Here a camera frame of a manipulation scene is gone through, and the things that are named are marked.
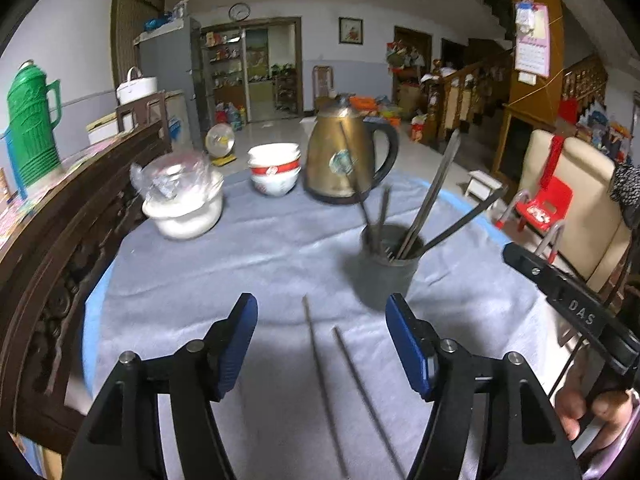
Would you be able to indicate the green thermos flask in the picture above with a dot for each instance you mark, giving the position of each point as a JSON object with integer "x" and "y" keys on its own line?
{"x": 32, "y": 125}

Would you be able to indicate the beige sofa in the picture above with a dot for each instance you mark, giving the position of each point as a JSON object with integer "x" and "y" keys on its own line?
{"x": 585, "y": 195}

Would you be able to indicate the grey towel tablecloth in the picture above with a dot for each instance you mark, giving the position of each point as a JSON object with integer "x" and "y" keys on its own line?
{"x": 280, "y": 270}

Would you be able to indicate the speckled knit cloth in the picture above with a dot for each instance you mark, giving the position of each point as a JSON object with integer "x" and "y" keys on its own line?
{"x": 627, "y": 190}

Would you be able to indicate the small electric fan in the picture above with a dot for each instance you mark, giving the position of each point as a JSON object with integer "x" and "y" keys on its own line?
{"x": 221, "y": 142}

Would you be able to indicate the wooden stair railing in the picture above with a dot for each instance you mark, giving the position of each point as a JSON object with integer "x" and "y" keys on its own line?
{"x": 452, "y": 95}

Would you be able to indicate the wooden door frame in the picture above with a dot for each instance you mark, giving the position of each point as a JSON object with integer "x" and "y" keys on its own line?
{"x": 298, "y": 60}

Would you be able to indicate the wooden chair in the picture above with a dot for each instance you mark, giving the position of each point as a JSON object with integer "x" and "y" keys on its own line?
{"x": 323, "y": 82}

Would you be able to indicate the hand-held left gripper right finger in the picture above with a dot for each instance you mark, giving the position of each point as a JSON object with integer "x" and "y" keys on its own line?
{"x": 407, "y": 345}

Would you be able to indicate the round wall clock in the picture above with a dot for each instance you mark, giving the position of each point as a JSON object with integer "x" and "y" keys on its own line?
{"x": 239, "y": 12}

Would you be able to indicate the grey refrigerator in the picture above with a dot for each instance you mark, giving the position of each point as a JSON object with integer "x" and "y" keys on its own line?
{"x": 165, "y": 65}

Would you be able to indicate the red plastic chair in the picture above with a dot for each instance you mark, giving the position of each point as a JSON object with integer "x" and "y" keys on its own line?
{"x": 547, "y": 200}

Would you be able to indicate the dark carved wooden bench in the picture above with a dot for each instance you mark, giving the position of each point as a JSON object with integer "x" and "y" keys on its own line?
{"x": 50, "y": 285}

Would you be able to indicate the white bowl with plastic cover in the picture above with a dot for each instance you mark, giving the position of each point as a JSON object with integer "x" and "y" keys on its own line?
{"x": 182, "y": 205}

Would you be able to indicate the wall calendar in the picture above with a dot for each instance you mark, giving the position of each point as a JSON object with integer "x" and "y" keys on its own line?
{"x": 531, "y": 42}

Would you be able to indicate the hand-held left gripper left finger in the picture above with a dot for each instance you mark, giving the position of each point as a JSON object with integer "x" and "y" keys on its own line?
{"x": 235, "y": 345}

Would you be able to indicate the white box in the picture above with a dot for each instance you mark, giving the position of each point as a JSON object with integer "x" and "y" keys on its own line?
{"x": 102, "y": 131}

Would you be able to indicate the small white stool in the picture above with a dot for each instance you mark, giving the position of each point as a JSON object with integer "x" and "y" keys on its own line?
{"x": 482, "y": 182}

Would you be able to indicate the blue table cover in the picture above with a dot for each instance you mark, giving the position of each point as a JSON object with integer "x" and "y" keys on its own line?
{"x": 90, "y": 330}

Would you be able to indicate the person's right hand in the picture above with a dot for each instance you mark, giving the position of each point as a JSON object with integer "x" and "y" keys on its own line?
{"x": 605, "y": 415}

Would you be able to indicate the framed wall picture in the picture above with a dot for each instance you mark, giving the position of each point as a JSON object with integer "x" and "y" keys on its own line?
{"x": 350, "y": 31}

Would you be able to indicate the gold electric kettle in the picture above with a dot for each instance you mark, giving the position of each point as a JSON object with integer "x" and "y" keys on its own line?
{"x": 335, "y": 150}

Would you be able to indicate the grey metal utensil cup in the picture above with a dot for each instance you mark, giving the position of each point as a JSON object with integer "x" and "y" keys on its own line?
{"x": 385, "y": 280}

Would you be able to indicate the dark metal chopstick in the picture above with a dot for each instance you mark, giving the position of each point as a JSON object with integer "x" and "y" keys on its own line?
{"x": 320, "y": 385}
{"x": 362, "y": 400}

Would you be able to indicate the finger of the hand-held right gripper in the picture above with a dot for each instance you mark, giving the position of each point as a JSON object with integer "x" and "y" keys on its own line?
{"x": 525, "y": 260}

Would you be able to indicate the bundle of dark chopsticks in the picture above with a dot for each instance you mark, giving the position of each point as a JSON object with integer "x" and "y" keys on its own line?
{"x": 432, "y": 192}

